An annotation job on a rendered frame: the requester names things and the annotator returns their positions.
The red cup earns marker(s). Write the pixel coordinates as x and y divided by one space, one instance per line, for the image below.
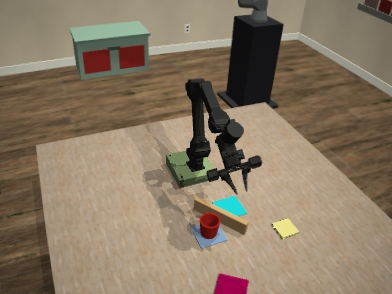
209 219

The yellow sticky-note pad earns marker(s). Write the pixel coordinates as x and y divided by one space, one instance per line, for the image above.
285 228

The magenta square coaster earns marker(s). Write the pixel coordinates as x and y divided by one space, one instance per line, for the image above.
231 285

